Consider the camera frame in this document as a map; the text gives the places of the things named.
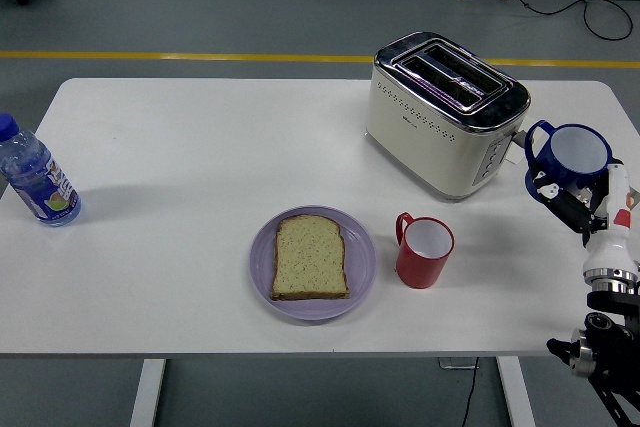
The clear bottle with blue cap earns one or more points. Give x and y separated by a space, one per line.
37 177

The slice of toast bread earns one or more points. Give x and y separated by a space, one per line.
310 259

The white paper card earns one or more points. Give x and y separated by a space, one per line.
515 157

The grey under-table bracket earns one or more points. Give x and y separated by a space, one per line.
452 363

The white table leg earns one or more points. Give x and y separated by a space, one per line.
515 392
148 392

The cream and chrome toaster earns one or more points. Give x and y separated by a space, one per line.
425 147

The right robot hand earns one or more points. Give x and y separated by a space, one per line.
612 242

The purple round plate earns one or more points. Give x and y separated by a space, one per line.
362 267

